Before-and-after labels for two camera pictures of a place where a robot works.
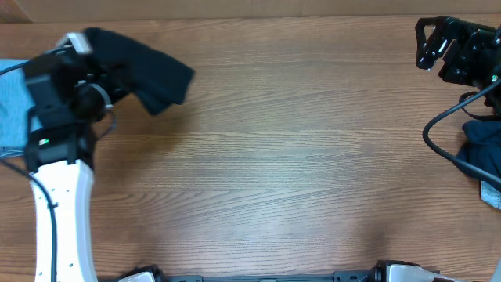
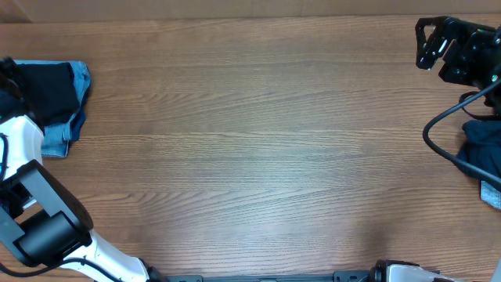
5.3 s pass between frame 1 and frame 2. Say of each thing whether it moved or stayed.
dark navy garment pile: stayed
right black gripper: stayed
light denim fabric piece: stayed
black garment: moved
